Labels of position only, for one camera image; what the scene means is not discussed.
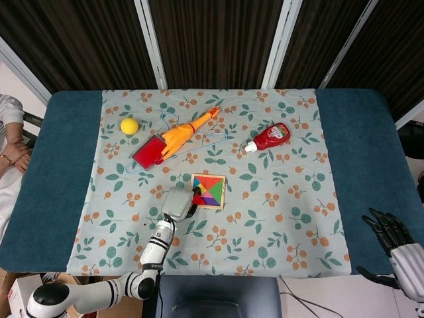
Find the black office chair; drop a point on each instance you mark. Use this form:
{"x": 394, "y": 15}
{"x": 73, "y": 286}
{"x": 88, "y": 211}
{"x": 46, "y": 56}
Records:
{"x": 412, "y": 139}

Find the blue small triangle tangram piece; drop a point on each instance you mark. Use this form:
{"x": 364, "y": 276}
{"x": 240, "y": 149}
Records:
{"x": 196, "y": 181}

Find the floral patterned tablecloth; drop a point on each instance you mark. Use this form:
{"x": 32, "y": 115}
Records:
{"x": 251, "y": 232}

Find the wooden tangram tray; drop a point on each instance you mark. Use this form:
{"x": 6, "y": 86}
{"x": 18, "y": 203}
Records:
{"x": 225, "y": 195}

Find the red ink pad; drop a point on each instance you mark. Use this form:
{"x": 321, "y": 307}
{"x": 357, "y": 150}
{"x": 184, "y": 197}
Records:
{"x": 147, "y": 152}

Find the dark blue table cover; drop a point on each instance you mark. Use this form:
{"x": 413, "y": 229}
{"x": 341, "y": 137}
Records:
{"x": 361, "y": 159}

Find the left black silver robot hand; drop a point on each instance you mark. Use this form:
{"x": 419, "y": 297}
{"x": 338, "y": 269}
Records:
{"x": 177, "y": 202}

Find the orange large triangle tangram piece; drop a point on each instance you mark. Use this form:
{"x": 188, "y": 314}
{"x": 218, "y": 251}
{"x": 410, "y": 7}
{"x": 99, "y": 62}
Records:
{"x": 209, "y": 181}

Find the purple parallelogram tangram piece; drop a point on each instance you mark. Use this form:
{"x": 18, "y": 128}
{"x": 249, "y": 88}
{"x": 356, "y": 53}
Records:
{"x": 212, "y": 202}

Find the orange rubber chicken toy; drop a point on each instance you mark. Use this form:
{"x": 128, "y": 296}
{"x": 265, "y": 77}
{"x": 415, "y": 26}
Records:
{"x": 179, "y": 136}

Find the red ketchup bottle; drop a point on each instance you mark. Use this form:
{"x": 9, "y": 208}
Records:
{"x": 273, "y": 136}

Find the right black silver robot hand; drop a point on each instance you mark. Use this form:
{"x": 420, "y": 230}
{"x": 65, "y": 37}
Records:
{"x": 405, "y": 265}

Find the yellow square tangram piece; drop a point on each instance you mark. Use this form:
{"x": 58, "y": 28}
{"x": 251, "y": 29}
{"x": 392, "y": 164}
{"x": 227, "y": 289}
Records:
{"x": 202, "y": 190}

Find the green large triangle tangram piece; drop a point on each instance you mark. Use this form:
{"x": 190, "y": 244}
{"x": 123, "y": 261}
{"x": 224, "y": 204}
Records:
{"x": 217, "y": 192}

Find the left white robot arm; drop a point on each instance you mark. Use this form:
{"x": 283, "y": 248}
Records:
{"x": 155, "y": 248}

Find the pink small triangle tangram piece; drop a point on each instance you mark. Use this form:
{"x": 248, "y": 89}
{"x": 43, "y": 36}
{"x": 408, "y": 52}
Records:
{"x": 209, "y": 195}

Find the white box with red label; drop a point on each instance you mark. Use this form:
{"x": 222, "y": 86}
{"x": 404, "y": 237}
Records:
{"x": 21, "y": 288}

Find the open cardboard box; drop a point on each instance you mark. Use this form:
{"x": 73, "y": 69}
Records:
{"x": 5, "y": 281}

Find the black chair beside person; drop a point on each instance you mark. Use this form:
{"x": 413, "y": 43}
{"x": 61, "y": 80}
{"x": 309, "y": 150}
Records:
{"x": 32, "y": 120}

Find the yellow ball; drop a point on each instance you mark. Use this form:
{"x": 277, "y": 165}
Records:
{"x": 129, "y": 126}

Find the white partition post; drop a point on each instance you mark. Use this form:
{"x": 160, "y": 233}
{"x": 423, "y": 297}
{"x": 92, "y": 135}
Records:
{"x": 152, "y": 46}
{"x": 23, "y": 71}
{"x": 281, "y": 43}
{"x": 348, "y": 44}
{"x": 410, "y": 116}

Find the person in white clothes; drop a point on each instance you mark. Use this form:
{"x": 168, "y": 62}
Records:
{"x": 10, "y": 152}

